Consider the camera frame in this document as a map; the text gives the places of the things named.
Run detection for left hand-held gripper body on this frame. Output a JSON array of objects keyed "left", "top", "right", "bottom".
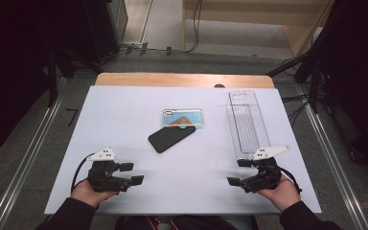
[{"left": 85, "top": 147, "right": 133, "bottom": 194}]

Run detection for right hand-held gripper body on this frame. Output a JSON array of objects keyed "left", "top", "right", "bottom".
[{"left": 239, "top": 145, "right": 291, "bottom": 194}]

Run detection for clear plastic tray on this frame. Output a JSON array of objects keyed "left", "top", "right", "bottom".
[{"left": 225, "top": 90, "right": 272, "bottom": 161}]

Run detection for black phone case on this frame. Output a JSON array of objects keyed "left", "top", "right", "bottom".
[{"left": 148, "top": 125, "right": 196, "bottom": 154}]

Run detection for iridescent clear phone case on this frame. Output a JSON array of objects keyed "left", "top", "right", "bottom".
[{"left": 162, "top": 107, "right": 204, "bottom": 130}]

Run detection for person's left hand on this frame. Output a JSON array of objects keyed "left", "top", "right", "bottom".
[{"left": 70, "top": 178, "right": 119, "bottom": 209}]

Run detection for person's right hand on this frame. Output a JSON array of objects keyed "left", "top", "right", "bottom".
[{"left": 257, "top": 173, "right": 301, "bottom": 213}]

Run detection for white board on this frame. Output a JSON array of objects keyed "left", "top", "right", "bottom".
[{"left": 44, "top": 85, "right": 322, "bottom": 215}]

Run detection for wooden table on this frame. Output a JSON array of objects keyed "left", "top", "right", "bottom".
[{"left": 95, "top": 72, "right": 276, "bottom": 89}]

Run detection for black stand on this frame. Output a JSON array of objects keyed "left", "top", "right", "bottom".
[
  {"left": 46, "top": 44, "right": 104, "bottom": 108},
  {"left": 266, "top": 32, "right": 334, "bottom": 113}
]

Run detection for dark curtain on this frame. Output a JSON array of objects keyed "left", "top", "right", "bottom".
[
  {"left": 0, "top": 0, "right": 90, "bottom": 161},
  {"left": 315, "top": 0, "right": 368, "bottom": 171}
]

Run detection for black cabinet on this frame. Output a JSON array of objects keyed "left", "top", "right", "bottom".
[{"left": 85, "top": 0, "right": 128, "bottom": 63}]

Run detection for light wooden shelf unit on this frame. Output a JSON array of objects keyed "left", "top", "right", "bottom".
[{"left": 181, "top": 0, "right": 334, "bottom": 58}]

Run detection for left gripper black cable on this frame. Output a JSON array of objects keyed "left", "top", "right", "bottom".
[{"left": 71, "top": 152, "right": 92, "bottom": 193}]

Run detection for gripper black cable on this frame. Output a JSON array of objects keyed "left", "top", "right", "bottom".
[
  {"left": 71, "top": 152, "right": 92, "bottom": 193},
  {"left": 279, "top": 167, "right": 303, "bottom": 195}
]

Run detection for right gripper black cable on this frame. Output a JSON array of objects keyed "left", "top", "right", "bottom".
[{"left": 279, "top": 167, "right": 303, "bottom": 195}]

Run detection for metal floor rail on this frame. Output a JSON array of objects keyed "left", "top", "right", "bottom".
[
  {"left": 303, "top": 95, "right": 368, "bottom": 230},
  {"left": 0, "top": 76, "right": 68, "bottom": 230}
]

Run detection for black floor cables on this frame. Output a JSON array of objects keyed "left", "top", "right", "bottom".
[{"left": 281, "top": 94, "right": 311, "bottom": 127}]

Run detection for hanging black cables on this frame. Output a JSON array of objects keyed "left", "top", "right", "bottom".
[{"left": 185, "top": 0, "right": 204, "bottom": 54}]

